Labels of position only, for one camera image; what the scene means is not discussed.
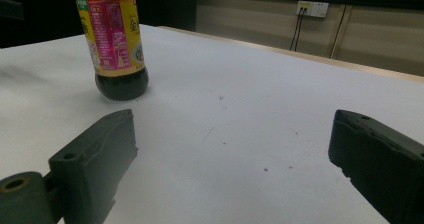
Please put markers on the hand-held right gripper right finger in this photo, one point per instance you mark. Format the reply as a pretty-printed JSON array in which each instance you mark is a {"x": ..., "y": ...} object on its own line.
[{"x": 380, "y": 154}]

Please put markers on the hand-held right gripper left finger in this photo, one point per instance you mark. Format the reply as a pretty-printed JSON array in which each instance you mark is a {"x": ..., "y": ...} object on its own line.
[{"x": 96, "y": 157}]

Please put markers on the dark soy sauce bottle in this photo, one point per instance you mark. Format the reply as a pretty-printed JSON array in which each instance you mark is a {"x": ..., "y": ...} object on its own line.
[{"x": 113, "y": 34}]

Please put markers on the white wall socket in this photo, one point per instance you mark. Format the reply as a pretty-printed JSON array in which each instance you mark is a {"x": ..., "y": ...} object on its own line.
[{"x": 313, "y": 9}]

